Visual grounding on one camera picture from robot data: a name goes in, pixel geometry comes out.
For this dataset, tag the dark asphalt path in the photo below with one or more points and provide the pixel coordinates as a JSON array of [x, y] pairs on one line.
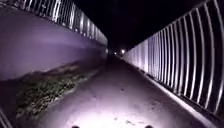
[[120, 100]]

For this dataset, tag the leaf-littered verge strip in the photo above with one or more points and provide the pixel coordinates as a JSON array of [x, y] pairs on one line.
[[50, 88]]

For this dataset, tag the metal railing with vertical bars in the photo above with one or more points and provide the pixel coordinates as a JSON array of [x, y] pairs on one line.
[[180, 56]]

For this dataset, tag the robot's own part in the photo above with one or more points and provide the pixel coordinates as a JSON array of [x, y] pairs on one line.
[[148, 126], [75, 126]]

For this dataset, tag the pale kerb under railing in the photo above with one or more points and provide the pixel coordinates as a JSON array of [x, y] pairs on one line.
[[180, 100]]

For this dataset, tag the metal fence atop wall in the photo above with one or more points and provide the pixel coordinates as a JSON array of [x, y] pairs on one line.
[[71, 16]]

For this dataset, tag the concrete wall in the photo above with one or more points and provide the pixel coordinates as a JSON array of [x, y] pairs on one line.
[[36, 46]]

